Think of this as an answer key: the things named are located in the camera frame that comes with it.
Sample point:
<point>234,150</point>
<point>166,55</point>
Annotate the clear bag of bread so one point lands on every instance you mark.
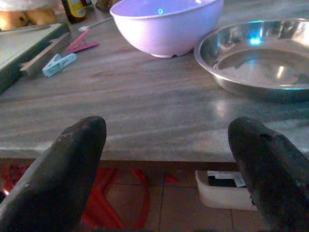
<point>24,14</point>

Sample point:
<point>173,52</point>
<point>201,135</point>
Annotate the dark glass bottle yellow label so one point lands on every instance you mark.
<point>75,10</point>

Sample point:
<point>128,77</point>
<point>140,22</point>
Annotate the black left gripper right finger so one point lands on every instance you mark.
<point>272,169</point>

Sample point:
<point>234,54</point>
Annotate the white plastic box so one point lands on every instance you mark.
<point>222,195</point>

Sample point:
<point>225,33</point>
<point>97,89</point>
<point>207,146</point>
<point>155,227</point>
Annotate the lilac plastic bowl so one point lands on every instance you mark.
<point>166,26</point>

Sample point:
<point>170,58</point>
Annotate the pink plastic clothes peg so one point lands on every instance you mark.
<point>80,43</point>

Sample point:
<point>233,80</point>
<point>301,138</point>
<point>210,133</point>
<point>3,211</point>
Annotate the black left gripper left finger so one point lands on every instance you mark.
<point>60,174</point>

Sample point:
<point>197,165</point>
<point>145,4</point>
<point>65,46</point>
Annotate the red plastic stool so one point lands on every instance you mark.
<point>113,200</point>

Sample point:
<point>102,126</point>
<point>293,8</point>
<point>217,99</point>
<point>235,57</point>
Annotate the round stainless steel dish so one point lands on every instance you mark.
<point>256,60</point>

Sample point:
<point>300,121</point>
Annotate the light blue clothes peg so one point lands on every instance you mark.
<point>59,64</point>

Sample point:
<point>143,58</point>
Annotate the grey wooden block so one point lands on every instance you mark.
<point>46,55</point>

